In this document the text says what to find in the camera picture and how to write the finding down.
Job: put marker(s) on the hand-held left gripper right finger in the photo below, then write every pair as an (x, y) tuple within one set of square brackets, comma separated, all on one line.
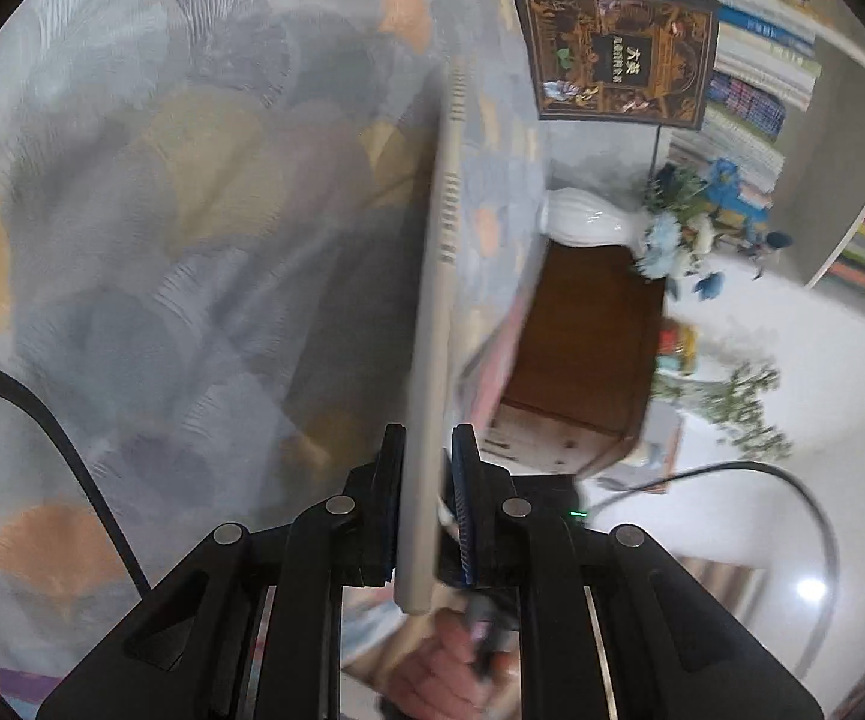
[(466, 510)]

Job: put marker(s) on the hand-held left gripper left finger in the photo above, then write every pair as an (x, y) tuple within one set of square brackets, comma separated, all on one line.
[(390, 525)]

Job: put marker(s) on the pink book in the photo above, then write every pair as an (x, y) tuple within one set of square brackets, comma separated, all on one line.
[(500, 367)]

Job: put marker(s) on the white calligraphy cover book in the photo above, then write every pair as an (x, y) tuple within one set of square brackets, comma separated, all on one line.
[(432, 352)]

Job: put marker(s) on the row of white and blue books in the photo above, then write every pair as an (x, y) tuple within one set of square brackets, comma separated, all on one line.
[(755, 105)]

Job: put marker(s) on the person's right hand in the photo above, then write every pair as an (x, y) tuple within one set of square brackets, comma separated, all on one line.
[(440, 675)]

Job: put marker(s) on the brown wooden cabinet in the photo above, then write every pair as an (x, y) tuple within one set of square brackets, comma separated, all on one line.
[(590, 345)]

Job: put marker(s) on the red glass jar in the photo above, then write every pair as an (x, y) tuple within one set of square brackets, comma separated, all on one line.
[(676, 345)]

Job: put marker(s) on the green leafy plant sprigs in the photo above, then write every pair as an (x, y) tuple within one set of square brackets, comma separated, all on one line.
[(740, 405)]

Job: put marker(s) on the white ribbed vase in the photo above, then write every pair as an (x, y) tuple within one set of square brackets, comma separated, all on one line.
[(586, 217)]

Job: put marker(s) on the blue and white artificial flowers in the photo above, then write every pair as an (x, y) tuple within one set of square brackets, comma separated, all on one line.
[(680, 240)]

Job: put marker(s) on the dark ornate encyclopedia book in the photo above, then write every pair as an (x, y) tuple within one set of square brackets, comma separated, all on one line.
[(620, 52)]

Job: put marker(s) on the white bookshelf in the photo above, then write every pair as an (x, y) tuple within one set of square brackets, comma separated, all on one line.
[(837, 105)]

